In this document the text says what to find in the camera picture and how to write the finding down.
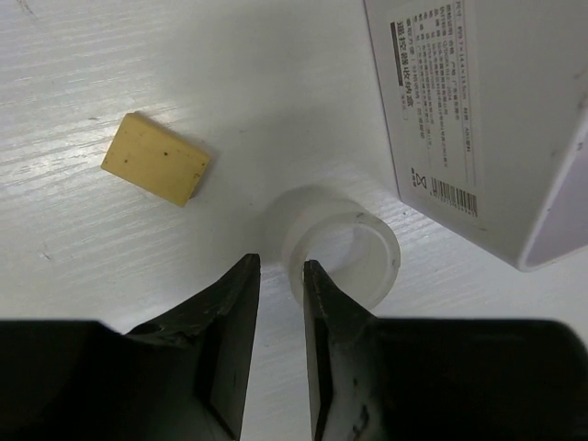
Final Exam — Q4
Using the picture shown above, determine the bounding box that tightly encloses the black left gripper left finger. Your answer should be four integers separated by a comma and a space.
1, 254, 261, 440

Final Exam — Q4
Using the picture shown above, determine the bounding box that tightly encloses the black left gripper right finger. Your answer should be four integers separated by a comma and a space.
303, 260, 587, 440

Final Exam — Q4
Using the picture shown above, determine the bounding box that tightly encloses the clear tape roll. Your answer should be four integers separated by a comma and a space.
261, 186, 401, 310

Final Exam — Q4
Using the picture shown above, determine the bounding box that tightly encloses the small yellow eraser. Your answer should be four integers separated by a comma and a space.
101, 112, 210, 207

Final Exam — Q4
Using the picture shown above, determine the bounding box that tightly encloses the white left organizer container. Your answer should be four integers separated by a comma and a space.
365, 1, 587, 271

